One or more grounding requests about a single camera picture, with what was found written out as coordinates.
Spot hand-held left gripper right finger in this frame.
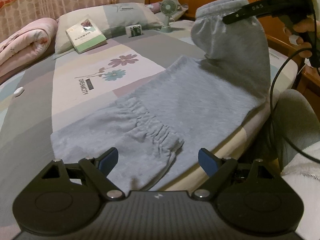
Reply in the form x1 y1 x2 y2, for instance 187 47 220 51
191 148 284 202

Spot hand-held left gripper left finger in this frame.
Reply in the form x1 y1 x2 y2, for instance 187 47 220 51
26 147 127 201

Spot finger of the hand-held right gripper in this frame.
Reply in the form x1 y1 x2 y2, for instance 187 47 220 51
222 0 291 26

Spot grey sweatpants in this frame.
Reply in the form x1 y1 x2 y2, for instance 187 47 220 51
50 0 272 190

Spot person's right hand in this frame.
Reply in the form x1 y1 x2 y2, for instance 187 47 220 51
283 15 320 59

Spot flat patchwork pillow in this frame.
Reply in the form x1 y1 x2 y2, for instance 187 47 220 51
146 2 189 22

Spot bed with patchwork sheet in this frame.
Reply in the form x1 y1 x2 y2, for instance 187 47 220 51
0 17 300 240

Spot wooden nightstand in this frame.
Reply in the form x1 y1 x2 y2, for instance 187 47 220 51
297 65 320 120

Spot green handheld fan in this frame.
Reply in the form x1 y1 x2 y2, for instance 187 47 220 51
159 0 179 33

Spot person's leg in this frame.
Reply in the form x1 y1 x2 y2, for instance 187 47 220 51
260 89 320 173

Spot person's white jacket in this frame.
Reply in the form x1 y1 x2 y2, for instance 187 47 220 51
280 141 320 240

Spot small printed box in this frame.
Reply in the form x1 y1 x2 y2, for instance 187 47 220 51
125 24 143 37

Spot green and white book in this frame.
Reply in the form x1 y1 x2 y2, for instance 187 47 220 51
66 15 108 54

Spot pink folded quilt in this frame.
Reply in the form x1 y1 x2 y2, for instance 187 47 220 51
0 17 58 84

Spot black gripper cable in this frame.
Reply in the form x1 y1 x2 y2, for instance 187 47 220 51
269 47 320 163

